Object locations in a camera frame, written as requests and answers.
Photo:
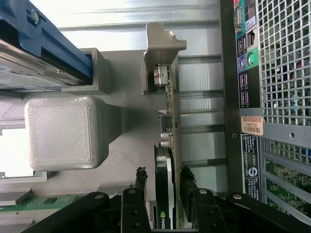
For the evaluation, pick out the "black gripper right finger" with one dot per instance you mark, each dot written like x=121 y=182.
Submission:
x=201 y=208

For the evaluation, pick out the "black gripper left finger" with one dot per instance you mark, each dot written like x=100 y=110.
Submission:
x=134 y=208

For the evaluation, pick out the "green RAM stick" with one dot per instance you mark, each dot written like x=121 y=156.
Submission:
x=36 y=202

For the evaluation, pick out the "grey printed parts rack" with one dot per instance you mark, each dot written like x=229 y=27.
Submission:
x=65 y=133

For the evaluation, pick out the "dark grey PC case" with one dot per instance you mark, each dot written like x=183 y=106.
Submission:
x=279 y=126

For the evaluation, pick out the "silver CPU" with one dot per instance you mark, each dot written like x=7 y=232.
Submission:
x=14 y=153

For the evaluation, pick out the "hard disk with blue caddy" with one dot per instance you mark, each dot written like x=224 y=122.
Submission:
x=36 y=36

